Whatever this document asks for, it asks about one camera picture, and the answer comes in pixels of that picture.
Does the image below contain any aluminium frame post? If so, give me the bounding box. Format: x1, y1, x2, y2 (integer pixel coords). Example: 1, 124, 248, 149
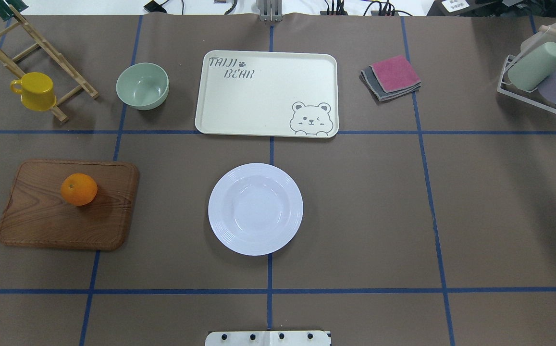
256, 0, 283, 22

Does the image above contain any dark green mug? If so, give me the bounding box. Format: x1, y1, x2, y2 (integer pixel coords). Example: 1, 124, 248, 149
0, 0, 29, 21

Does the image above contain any orange fruit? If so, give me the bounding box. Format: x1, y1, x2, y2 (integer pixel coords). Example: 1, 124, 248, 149
60, 173, 99, 206

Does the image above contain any wooden cutting board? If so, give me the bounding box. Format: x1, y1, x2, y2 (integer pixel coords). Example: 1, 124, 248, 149
0, 159, 140, 250

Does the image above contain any pink cloth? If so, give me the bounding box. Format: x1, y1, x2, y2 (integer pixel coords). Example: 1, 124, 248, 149
370, 55, 421, 93

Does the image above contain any white round plate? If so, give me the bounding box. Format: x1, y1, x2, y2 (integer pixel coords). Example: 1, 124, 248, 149
208, 163, 304, 256

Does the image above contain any green bowl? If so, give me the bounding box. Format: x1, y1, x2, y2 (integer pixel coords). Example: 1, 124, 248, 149
115, 62, 170, 111

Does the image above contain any wooden drying rack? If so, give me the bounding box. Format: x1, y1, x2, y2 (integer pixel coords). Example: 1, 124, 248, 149
0, 6, 98, 123

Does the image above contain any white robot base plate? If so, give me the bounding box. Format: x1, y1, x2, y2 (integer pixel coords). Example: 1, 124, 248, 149
205, 330, 332, 346

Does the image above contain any green cup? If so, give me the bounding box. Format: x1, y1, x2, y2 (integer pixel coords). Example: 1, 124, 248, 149
507, 42, 556, 91

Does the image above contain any grey cloth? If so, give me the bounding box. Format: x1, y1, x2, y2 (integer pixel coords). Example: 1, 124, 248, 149
360, 66, 421, 102

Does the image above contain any yellow mug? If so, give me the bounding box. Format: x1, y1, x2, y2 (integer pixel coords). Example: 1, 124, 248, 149
10, 72, 57, 111

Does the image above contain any cream cup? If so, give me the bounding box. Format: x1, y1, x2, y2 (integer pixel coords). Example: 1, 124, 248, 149
521, 23, 556, 52

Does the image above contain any cream bear serving tray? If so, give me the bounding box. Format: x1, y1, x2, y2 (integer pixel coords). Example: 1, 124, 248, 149
195, 50, 339, 138

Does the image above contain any white cup rack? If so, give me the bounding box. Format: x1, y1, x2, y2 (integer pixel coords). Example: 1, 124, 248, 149
497, 25, 556, 114

